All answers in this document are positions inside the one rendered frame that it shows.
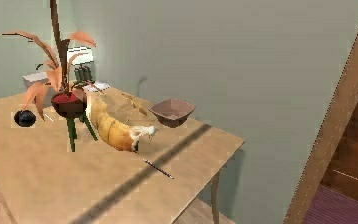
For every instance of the small black round object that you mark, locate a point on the small black round object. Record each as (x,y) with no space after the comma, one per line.
(24,118)

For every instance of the light wooden table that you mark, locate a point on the light wooden table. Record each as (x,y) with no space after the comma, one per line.
(70,186)

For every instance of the thin dark pencil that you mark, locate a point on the thin dark pencil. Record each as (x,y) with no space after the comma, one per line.
(158,168)

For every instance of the brown square bowl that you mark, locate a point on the brown square bowl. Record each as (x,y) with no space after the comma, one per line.
(172,112)

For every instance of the dark green bottle cluster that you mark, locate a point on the dark green bottle cluster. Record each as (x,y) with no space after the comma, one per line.
(83,74)

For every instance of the orange-leaved plant in red pot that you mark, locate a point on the orange-leaved plant in red pot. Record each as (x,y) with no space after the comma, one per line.
(67,103)

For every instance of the brown wooden door frame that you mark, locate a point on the brown wooden door frame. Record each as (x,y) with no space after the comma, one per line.
(333,133)

